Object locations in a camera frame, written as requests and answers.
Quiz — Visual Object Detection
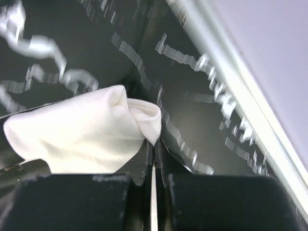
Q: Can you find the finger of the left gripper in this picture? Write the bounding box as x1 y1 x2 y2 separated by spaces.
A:
0 116 51 190

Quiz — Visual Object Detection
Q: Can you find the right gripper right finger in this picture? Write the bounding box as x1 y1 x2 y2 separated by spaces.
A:
154 141 303 231

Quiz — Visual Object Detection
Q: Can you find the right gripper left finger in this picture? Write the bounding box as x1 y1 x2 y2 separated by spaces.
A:
0 141 153 231

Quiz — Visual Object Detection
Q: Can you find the white t-shirt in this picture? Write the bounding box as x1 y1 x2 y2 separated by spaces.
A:
3 85 162 174

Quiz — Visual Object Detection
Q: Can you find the black marbled table mat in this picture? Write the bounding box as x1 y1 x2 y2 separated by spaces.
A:
0 0 280 179

